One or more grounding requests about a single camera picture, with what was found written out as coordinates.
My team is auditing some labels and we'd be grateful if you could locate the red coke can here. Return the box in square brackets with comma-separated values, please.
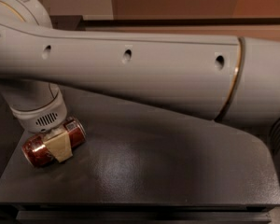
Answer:
[21, 117, 86, 168]

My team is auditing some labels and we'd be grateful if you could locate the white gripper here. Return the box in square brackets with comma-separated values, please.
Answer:
[11, 91, 73, 162]

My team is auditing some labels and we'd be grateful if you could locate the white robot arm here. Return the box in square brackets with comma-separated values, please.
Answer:
[0, 0, 280, 160]

